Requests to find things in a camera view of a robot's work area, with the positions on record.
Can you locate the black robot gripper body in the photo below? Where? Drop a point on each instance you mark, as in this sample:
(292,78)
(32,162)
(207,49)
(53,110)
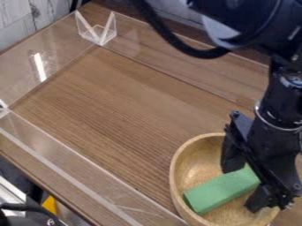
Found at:
(271,150)

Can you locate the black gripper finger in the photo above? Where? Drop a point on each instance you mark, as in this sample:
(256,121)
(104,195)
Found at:
(233,159)
(268,196)

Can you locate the green rectangular block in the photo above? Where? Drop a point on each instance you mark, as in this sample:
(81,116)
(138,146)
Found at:
(216,192)

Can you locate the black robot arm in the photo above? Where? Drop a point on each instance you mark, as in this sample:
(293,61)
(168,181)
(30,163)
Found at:
(267,25)

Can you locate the brown wooden bowl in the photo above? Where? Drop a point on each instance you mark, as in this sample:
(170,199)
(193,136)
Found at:
(195,166)

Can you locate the yellow object under table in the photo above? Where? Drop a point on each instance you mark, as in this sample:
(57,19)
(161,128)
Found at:
(50,205)

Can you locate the clear acrylic corner bracket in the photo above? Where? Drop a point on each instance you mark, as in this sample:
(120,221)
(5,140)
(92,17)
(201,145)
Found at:
(98,34)

